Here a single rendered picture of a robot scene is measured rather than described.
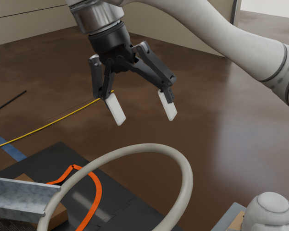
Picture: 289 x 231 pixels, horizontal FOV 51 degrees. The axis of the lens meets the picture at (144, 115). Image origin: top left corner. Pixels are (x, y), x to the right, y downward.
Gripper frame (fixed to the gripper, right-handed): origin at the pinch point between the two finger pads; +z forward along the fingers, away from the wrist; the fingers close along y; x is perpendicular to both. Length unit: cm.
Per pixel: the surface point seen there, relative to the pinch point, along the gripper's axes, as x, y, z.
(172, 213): 5.4, 0.4, 24.8
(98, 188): -88, 147, 117
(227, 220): -40, 13, 81
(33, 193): 4, 55, 24
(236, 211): -47, 11, 83
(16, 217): 14, 52, 23
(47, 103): -188, 285, 75
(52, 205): 6, 44, 25
